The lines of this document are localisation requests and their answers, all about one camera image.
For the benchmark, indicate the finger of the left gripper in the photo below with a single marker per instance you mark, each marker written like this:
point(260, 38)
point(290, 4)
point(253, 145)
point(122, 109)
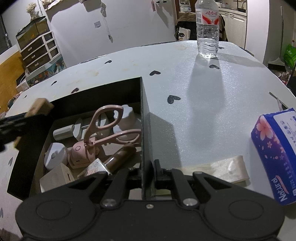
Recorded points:
point(29, 128)

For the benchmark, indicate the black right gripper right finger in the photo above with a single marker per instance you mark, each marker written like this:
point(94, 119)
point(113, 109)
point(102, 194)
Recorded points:
point(176, 182)

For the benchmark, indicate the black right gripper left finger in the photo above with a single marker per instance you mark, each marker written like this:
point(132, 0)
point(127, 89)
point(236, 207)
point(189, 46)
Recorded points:
point(119, 189)

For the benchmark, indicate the engraved wooden square block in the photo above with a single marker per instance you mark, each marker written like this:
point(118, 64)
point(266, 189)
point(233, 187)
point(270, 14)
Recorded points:
point(40, 106)

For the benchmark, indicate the black storage box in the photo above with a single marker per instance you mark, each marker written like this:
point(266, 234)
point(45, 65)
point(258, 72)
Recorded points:
point(130, 91)

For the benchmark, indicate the white power adapter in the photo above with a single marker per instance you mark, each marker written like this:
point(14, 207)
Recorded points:
point(59, 176)

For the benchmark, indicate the brown cosmetic tube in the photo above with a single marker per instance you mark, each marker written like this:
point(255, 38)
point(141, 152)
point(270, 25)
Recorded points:
point(119, 160)

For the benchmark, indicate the small patterned card box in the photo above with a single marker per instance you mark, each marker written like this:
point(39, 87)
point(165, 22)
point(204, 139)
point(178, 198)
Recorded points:
point(95, 167)

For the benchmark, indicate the white round disc device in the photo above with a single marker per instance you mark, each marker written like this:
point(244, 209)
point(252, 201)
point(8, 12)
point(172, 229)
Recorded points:
point(55, 155)

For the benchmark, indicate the clear plastic bag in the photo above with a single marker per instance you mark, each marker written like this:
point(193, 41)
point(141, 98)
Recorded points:
point(232, 170)

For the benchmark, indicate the pink small round device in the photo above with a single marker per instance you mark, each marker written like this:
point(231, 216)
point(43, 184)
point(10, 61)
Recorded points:
point(78, 156)

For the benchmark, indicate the grey white cylinder stick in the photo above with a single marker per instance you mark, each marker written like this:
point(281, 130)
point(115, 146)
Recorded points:
point(63, 133)

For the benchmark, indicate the white ceramic jar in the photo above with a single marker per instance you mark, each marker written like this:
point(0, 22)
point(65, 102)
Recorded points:
point(129, 121)

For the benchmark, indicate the pink eyelash curler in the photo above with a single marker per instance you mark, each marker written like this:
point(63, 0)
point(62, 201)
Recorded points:
point(90, 145)

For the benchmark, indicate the white drawer cabinet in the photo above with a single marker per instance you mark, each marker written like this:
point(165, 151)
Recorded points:
point(41, 51)

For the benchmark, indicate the glass fish tank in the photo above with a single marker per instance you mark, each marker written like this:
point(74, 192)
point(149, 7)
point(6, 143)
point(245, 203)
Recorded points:
point(31, 31)

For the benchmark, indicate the blue floral tissue pack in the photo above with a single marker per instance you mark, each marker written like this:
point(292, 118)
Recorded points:
point(274, 138)

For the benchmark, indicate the metal tweezers on table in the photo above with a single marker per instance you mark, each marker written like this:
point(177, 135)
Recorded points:
point(281, 105)

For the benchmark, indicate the clear plastic water bottle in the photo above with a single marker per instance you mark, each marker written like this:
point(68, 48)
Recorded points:
point(207, 22)

